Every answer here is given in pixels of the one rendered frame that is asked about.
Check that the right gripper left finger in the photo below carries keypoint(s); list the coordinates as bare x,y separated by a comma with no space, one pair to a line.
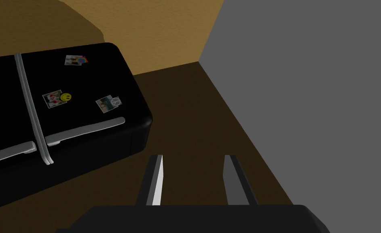
155,184

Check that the black refrigerator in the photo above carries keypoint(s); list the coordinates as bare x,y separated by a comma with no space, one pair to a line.
90,81

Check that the photo with smiley magnet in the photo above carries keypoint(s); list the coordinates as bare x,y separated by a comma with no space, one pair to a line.
56,98

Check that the photo with peace sign magnet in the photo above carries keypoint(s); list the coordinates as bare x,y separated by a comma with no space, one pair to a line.
109,103

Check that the photo with rainbow magnet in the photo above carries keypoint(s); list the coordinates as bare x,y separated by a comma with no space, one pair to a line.
75,60

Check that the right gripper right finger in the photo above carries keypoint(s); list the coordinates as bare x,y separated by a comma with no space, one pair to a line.
237,184

